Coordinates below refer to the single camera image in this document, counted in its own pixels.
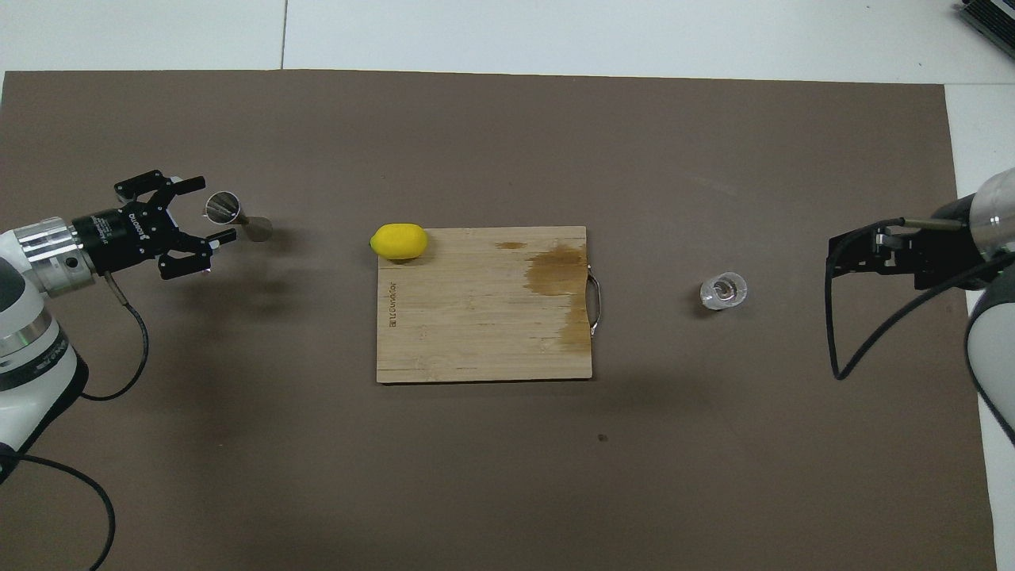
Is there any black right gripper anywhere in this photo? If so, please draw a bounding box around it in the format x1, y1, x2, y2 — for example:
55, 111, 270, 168
829, 198, 985, 290

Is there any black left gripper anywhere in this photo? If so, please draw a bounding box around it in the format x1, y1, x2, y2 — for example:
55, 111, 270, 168
71, 169, 237, 281

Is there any steel double jigger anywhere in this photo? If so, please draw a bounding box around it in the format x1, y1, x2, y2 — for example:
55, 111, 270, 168
205, 191, 274, 243

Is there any yellow lemon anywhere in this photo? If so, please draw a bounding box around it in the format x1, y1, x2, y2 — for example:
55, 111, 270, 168
370, 223, 430, 262

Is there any grey ribbed device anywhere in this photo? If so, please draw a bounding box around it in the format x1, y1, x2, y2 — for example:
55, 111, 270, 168
956, 0, 1015, 40

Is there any brown table mat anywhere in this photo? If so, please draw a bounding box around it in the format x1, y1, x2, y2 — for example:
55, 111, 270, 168
0, 70, 998, 571

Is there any wooden cutting board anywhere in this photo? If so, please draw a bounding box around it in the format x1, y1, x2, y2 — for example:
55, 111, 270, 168
375, 226, 603, 385

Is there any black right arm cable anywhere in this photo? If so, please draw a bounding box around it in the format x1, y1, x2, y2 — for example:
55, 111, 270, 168
823, 217, 1015, 381

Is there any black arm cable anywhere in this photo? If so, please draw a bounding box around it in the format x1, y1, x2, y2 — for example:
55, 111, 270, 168
0, 270, 151, 571
823, 217, 1015, 381

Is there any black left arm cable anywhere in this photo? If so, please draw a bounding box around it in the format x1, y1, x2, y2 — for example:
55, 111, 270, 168
0, 270, 151, 571

